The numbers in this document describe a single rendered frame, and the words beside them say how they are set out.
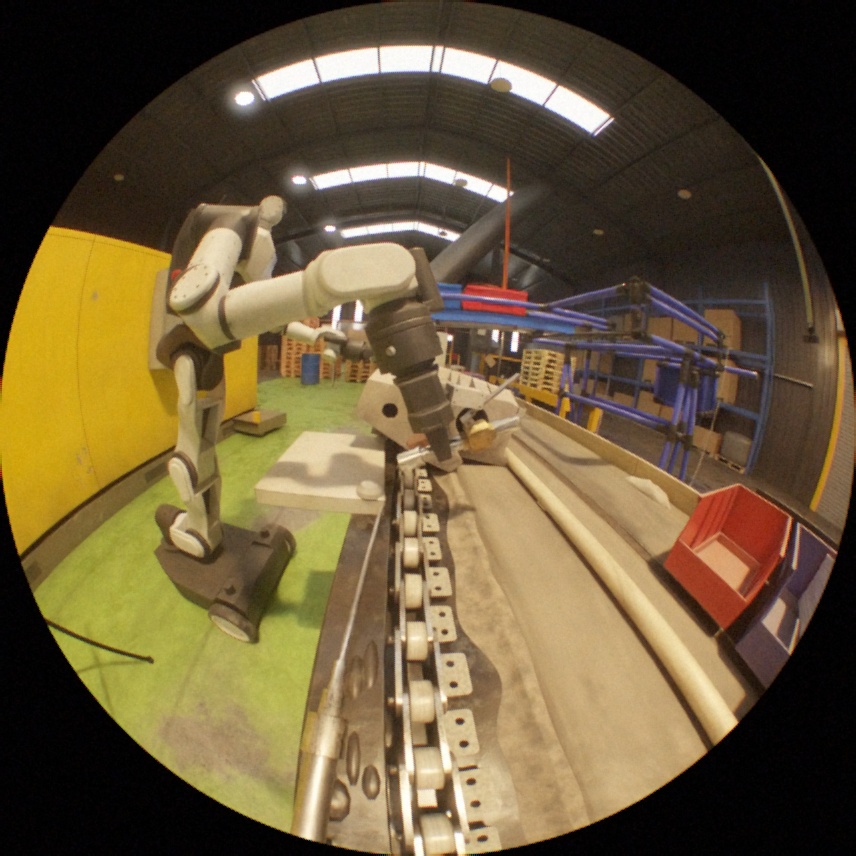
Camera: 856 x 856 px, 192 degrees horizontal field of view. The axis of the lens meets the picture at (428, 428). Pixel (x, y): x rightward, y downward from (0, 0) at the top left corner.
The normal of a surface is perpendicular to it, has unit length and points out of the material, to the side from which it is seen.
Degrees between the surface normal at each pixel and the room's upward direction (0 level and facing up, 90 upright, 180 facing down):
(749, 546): 88
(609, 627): 0
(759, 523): 88
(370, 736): 0
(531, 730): 51
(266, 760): 0
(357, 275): 85
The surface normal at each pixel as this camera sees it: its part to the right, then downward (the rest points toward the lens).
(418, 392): 0.08, 0.29
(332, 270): 0.28, 0.21
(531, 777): -0.33, -0.91
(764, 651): -1.00, 0.00
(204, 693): 0.11, -0.96
